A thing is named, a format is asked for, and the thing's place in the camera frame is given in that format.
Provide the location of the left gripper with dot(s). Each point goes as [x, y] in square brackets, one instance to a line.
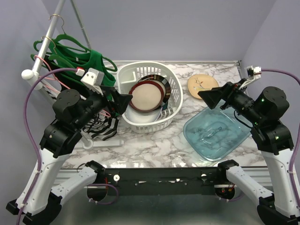
[121, 101]

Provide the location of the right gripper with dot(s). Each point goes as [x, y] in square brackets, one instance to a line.
[227, 93]

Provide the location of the green tank top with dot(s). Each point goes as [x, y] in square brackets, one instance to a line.
[93, 68]

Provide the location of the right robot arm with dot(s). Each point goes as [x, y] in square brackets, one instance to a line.
[282, 205]

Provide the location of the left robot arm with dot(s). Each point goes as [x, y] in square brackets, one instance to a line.
[41, 202]

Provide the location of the zebra striped tank top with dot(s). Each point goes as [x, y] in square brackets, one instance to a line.
[71, 117]

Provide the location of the beige bird plate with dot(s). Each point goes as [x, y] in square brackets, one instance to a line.
[200, 82]

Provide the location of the white plastic basket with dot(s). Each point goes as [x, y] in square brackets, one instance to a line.
[129, 75]

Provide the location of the white plate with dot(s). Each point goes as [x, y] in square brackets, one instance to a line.
[135, 116]

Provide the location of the red rimmed plate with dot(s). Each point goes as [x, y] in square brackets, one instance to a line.
[147, 96]

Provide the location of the blue transparent bin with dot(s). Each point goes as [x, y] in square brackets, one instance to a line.
[214, 133]

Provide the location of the dark patterned plate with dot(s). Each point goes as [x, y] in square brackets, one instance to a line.
[163, 82]

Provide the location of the white clothes rack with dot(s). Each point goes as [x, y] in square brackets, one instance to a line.
[71, 43]

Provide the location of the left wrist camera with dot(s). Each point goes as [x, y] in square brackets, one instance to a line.
[93, 80]

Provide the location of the black base frame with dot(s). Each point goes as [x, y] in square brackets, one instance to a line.
[160, 181]

